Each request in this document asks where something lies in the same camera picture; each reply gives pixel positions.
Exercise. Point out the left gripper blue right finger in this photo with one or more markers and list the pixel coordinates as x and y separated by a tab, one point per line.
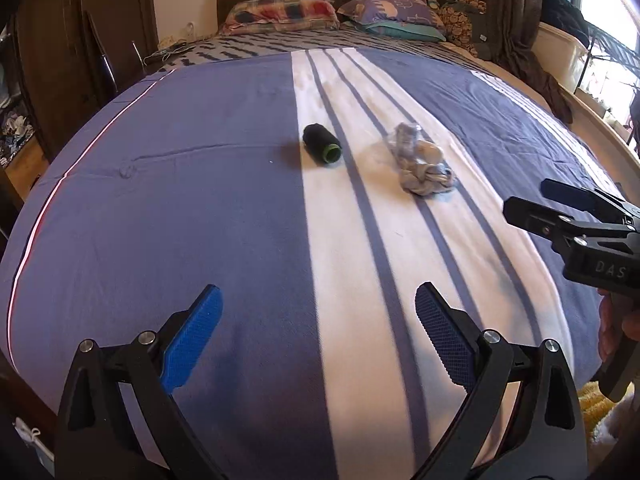
544	436

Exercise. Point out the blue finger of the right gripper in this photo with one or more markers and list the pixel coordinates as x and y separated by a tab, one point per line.
600	204
539	220

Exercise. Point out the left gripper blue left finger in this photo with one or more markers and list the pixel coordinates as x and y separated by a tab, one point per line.
95	438

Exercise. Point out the person right hand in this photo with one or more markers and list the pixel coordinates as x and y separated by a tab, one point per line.
609	335

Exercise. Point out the yellow fluffy slipper right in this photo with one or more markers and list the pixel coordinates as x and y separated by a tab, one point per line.
601	418

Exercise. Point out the white storage box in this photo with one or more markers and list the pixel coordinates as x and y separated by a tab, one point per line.
561	55

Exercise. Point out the brown floral cushion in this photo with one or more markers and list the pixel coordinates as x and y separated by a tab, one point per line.
466	26

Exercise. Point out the brown curtain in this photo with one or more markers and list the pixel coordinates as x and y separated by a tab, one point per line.
512	31

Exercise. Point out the blue white striped bedspread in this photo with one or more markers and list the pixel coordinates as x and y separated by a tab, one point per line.
319	367

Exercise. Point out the purple elephant pillow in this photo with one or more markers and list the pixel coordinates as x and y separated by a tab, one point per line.
369	12

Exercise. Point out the teal pillow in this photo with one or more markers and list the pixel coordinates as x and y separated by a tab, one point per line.
405	31

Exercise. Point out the plaid multicolour pillow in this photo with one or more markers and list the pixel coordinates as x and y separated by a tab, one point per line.
259	16

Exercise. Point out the dark wooden wardrobe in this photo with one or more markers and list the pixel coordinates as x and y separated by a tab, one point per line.
75	56

